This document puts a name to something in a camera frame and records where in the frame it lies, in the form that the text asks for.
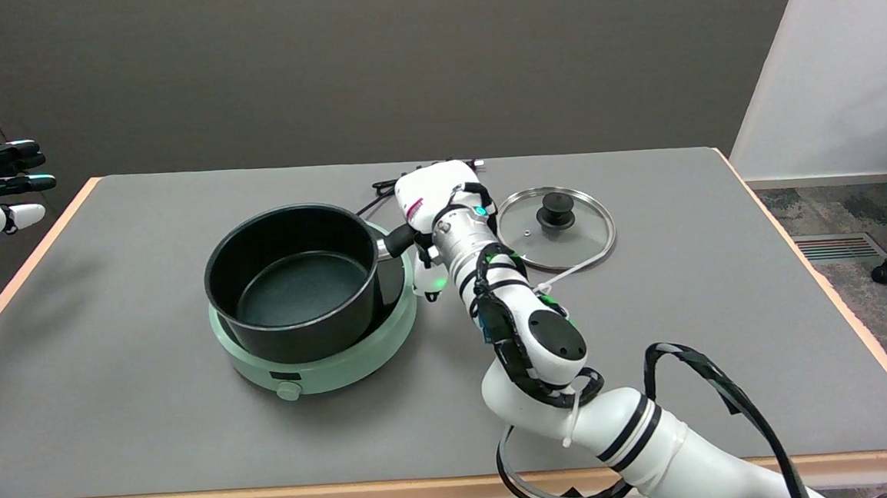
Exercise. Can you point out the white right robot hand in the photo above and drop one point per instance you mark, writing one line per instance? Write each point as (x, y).
(440, 187)

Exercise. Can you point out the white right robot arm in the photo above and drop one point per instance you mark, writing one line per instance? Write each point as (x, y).
(557, 342)

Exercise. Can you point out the glass pot lid black knob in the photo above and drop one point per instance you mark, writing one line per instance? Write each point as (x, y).
(585, 233)

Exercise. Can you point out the white zip tie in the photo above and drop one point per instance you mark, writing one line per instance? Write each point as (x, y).
(572, 273)

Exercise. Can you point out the green induction cooker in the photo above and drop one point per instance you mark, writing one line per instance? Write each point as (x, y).
(343, 367)

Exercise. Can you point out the grey table mat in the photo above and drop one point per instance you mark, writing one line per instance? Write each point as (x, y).
(193, 434)

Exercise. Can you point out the floor air vent grille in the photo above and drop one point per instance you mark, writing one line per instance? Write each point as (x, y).
(836, 248)

